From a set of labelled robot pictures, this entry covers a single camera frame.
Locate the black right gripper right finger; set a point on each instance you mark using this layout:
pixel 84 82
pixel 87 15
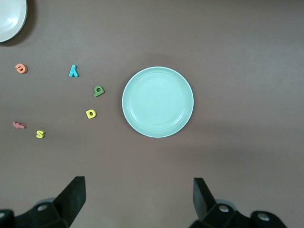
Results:
pixel 209 211

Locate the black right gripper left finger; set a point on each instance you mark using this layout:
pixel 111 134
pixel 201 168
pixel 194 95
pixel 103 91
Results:
pixel 69 204

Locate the yellow letter a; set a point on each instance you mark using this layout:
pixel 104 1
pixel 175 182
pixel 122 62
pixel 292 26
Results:
pixel 88 115

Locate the green letter b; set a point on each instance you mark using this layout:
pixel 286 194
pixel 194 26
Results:
pixel 97 93

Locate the teal letter y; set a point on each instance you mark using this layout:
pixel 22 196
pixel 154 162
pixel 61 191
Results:
pixel 74 71

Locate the yellow letter s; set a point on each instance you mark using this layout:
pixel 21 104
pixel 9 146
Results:
pixel 40 134

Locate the pink letter f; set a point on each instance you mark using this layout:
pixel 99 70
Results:
pixel 17 125

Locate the green plate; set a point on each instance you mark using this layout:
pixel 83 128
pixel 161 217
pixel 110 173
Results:
pixel 158 102

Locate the brown table cover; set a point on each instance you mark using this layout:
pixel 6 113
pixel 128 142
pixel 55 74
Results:
pixel 237 71

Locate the orange letter e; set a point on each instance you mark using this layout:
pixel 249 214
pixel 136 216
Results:
pixel 17 68

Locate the beige plate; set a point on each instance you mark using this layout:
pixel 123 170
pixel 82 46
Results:
pixel 9 19

